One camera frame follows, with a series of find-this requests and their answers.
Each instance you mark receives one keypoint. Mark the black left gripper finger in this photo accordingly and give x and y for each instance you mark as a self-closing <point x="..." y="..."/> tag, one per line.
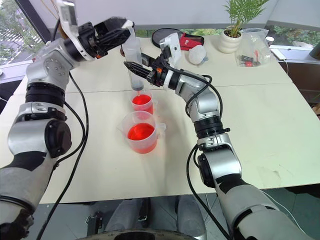
<point x="115" y="37"/>
<point x="111" y="23"/>

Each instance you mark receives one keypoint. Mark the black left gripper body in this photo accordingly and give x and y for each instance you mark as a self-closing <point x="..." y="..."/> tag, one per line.
<point x="88" y="37"/>

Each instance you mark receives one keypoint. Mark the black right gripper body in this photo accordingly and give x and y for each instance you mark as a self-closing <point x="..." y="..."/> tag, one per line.
<point x="157" y="73"/>

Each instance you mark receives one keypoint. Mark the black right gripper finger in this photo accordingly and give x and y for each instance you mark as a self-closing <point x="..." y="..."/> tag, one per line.
<point x="148" y="60"/>
<point x="138" y="70"/>

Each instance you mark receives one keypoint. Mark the large clear plastic syringe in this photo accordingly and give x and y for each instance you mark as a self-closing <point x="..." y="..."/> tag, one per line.
<point x="133" y="52"/>

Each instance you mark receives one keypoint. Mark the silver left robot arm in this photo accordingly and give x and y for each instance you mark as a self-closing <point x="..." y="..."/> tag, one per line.
<point x="47" y="65"/>

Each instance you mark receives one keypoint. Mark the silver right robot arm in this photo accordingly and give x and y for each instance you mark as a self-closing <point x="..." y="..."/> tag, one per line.
<point x="215" y="100"/>

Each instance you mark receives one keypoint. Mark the small clear cup red liquid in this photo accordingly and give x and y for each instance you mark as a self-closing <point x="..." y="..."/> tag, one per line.
<point x="142" y="102"/>

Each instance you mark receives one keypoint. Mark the large clear cup red liquid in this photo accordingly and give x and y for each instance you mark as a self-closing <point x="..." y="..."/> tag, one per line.
<point x="141" y="133"/>

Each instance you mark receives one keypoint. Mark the white paper cup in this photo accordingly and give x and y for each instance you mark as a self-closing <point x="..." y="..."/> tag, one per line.
<point x="269" y="41"/>

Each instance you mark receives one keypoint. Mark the black round disc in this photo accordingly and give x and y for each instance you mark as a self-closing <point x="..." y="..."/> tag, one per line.
<point x="160" y="36"/>

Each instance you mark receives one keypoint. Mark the white crumpled cloth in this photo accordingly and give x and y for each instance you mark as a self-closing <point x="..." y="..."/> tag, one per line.
<point x="197" y="55"/>

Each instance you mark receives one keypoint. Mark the red pouch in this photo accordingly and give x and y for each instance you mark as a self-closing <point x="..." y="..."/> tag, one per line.
<point x="191" y="41"/>

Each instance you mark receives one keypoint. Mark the white ribbed plant pot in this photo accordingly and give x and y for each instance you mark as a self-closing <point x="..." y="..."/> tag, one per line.
<point x="230" y="42"/>

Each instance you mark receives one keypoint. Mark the small red black parts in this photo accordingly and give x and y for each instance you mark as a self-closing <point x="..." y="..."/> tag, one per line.
<point x="247" y="61"/>

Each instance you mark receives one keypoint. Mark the green palm plant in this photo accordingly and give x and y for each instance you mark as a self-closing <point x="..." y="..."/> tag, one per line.
<point x="236" y="17"/>

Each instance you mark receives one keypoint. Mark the clear plastic bag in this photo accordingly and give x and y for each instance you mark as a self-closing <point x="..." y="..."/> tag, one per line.
<point x="260" y="45"/>

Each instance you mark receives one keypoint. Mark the white phone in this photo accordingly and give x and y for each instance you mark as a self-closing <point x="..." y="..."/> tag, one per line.
<point x="278" y="54"/>

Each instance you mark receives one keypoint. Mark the grey robot left leg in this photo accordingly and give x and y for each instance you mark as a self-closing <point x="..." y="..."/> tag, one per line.
<point x="123" y="212"/>

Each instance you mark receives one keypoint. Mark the dark rounded robot housing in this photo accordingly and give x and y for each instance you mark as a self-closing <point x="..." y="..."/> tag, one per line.
<point x="147" y="233"/>

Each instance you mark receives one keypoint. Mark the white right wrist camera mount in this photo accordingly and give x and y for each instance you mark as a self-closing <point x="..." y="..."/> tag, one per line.
<point x="173" y="46"/>

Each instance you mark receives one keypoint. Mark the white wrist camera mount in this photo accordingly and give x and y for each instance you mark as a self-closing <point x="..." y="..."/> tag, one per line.
<point x="68" y="15"/>
<point x="173" y="46"/>

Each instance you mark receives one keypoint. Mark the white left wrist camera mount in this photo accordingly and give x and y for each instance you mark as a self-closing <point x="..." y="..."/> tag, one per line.
<point x="68" y="15"/>

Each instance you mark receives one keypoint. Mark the dark window frame post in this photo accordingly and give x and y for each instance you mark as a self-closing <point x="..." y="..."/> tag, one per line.
<point x="37" y="20"/>

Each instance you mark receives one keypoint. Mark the metal table bracket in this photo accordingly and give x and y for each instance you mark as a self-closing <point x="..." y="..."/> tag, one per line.
<point x="95" y="218"/>

